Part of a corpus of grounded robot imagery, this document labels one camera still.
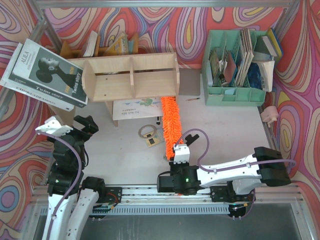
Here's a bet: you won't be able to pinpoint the orange microfiber duster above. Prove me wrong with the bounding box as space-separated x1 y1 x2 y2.
161 96 183 161

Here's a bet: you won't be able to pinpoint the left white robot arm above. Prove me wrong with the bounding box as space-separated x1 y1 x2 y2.
35 115 108 240

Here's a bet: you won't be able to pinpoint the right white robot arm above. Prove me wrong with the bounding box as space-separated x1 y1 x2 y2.
157 146 296 196

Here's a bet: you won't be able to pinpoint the light wooden bookshelf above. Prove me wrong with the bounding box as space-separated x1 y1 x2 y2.
70 52 180 114

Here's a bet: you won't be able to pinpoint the spiral sketchbook with frog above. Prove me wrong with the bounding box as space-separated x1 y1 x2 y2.
112 97 163 121

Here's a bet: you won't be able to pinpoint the black clip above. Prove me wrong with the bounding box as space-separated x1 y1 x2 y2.
185 134 200 146

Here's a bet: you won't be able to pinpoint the small beige box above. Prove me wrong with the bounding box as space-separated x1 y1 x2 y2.
144 132 162 148

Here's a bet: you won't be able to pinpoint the black marker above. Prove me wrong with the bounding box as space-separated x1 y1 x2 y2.
156 116 161 125

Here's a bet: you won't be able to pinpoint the white book in rack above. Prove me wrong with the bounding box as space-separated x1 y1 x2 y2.
81 30 98 58

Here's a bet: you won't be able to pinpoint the small pencil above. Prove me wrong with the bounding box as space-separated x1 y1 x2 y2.
186 97 200 101

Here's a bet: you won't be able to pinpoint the large Twins story magazine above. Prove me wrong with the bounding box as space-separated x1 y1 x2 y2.
8 38 88 108

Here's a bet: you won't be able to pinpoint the yellow book in rack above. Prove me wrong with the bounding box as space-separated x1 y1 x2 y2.
103 32 129 56

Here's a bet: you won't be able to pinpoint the white book under magazine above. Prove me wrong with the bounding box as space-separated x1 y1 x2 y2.
0 43 74 112

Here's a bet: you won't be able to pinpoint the grey notebook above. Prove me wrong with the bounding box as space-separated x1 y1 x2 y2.
179 68 201 96

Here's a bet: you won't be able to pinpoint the pink pig figurine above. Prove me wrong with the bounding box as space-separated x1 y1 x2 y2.
260 105 279 128

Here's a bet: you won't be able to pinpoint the mint green desk organizer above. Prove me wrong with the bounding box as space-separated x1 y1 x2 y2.
201 28 266 107

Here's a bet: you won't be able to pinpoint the red brown booklet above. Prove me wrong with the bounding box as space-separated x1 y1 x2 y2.
223 51 237 84

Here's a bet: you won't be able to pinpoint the blue patterned book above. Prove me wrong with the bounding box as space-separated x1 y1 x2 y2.
247 62 262 90

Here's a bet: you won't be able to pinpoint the white open book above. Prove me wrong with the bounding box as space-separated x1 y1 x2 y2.
256 60 275 92

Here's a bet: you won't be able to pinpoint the grey book on organizer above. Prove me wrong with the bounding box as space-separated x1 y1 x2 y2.
253 35 278 57

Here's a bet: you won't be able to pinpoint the blue yellow book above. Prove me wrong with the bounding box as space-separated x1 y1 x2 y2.
266 28 283 58

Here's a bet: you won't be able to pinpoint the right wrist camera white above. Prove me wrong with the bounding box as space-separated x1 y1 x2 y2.
173 144 190 165

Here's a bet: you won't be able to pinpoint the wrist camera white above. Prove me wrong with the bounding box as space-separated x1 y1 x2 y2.
35 115 73 137
173 144 190 165

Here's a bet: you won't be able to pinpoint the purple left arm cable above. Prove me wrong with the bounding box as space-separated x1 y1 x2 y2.
37 131 84 238

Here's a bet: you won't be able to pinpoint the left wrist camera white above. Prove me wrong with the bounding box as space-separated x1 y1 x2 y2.
35 115 73 137

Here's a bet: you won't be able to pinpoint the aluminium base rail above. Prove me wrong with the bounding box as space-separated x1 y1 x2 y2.
32 182 306 216

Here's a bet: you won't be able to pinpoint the tape roll ring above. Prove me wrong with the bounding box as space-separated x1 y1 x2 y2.
138 124 158 139

